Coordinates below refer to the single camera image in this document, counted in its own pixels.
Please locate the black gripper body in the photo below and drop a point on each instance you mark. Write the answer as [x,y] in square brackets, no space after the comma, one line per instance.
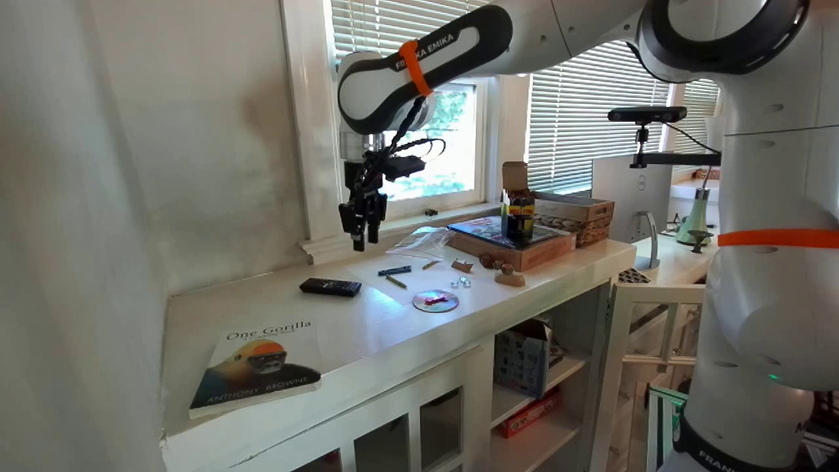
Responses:
[363,182]

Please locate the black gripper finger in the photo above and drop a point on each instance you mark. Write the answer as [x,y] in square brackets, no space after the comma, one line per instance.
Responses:
[356,228]
[376,217]

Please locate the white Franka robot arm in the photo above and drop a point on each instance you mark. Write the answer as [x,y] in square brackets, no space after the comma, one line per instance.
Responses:
[769,306]

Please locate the black remote control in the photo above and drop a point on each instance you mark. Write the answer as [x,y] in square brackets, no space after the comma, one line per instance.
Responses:
[331,288]

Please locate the clear plastic zip bag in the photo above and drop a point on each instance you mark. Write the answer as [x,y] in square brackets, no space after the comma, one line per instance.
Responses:
[428,239]

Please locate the grey blue crayon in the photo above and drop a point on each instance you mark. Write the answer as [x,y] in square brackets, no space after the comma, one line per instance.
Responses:
[398,283]

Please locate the small brown wooden piece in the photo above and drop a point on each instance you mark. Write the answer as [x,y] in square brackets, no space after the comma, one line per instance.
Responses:
[463,267]

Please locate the stack of flat books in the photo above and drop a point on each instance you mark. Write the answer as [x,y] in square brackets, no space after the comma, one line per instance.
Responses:
[516,250]

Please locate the small cardboard box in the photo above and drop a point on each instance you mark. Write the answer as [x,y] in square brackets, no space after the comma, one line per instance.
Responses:
[516,178]

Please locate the small wooden block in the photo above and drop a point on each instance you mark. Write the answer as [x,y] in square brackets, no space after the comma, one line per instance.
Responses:
[509,279]

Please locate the white cabinet with glass doors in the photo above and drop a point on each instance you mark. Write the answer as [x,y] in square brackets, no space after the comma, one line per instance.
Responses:
[383,394]

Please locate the white book with bird cover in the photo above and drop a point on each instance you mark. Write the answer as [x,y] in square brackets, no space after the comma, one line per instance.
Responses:
[252,369]

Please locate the grey storage crate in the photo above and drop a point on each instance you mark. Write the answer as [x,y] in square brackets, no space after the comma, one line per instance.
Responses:
[522,360]

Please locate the brown wicker basket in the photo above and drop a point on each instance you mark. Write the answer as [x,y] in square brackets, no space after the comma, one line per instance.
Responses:
[584,218]

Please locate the white window blinds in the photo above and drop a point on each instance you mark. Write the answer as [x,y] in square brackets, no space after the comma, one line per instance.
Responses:
[585,133]

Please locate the silver computer monitor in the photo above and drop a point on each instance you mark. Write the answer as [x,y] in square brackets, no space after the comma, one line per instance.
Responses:
[626,199]

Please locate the red book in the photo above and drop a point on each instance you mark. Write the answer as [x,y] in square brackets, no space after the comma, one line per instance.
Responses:
[528,415]

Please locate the pale green desk stand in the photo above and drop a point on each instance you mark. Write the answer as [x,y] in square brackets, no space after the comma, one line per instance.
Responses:
[697,214]

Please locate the green framed board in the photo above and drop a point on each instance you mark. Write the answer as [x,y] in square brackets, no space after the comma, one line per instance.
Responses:
[665,424]

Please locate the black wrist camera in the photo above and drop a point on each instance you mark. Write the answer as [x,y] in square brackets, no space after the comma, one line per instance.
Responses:
[406,167]

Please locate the white window frame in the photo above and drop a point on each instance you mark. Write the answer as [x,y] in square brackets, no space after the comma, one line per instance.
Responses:
[306,133]

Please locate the black camera on stand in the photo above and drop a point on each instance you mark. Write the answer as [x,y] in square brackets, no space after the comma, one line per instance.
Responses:
[651,121]

